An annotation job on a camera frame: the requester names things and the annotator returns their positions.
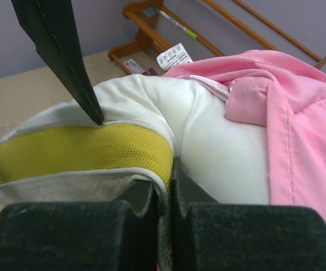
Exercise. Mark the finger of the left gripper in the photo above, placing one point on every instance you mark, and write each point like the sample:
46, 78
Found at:
51, 27

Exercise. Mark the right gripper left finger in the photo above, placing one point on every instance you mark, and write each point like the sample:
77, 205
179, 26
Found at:
116, 235

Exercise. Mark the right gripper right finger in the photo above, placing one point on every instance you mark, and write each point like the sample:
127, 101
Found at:
207, 235

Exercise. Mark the yellow white pillow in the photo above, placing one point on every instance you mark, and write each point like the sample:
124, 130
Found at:
61, 155

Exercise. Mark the pink pillowcase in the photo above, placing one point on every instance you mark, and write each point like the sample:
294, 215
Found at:
288, 97

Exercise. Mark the white pillowcase care label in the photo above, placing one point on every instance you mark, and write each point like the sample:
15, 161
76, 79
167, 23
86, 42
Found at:
173, 57

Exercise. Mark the small white card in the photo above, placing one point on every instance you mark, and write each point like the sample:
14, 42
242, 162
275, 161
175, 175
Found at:
132, 65

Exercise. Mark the orange wooden rack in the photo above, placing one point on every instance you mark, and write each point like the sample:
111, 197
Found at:
226, 28

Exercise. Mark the small pink clip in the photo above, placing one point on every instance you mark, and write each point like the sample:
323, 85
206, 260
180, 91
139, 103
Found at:
153, 71

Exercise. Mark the green marker pen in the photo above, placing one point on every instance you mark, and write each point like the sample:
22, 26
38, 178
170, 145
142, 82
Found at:
177, 24

